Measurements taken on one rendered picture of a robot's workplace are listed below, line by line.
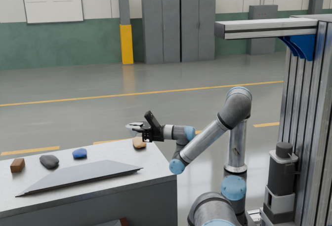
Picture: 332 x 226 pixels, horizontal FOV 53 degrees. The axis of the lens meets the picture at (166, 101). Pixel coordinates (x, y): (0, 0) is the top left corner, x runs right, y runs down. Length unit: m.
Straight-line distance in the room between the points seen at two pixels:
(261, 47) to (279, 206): 9.76
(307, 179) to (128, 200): 1.11
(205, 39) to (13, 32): 5.35
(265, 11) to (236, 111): 9.53
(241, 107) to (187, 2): 8.33
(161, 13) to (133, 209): 7.84
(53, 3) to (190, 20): 3.80
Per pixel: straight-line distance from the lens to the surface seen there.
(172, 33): 9.67
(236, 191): 1.60
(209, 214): 0.93
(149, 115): 1.67
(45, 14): 10.05
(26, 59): 10.34
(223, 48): 10.85
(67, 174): 2.16
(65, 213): 2.06
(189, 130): 1.66
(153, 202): 2.15
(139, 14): 10.05
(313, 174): 1.29
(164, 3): 9.55
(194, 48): 9.90
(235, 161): 1.69
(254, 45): 10.90
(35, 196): 2.07
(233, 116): 1.45
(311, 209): 1.37
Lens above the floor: 2.14
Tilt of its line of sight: 19 degrees down
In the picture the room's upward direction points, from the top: 1 degrees counter-clockwise
